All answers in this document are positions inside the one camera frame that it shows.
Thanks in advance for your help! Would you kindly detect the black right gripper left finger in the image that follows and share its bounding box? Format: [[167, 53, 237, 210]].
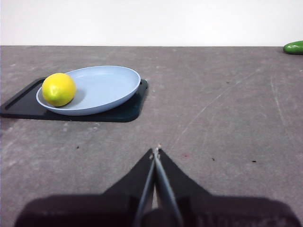
[[14, 148, 156, 227]]

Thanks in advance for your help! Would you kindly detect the green vegetable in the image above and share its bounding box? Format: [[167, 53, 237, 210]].
[[283, 40, 303, 55]]

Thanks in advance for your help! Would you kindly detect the yellow lemon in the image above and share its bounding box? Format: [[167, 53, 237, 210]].
[[42, 72, 77, 107]]

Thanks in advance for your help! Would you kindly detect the black flat tray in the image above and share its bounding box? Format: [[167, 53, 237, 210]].
[[0, 77, 149, 123]]

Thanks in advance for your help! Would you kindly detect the blue round plate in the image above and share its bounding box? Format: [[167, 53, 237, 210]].
[[36, 65, 142, 116]]

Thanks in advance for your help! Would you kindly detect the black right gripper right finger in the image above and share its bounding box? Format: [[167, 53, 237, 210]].
[[155, 148, 301, 227]]

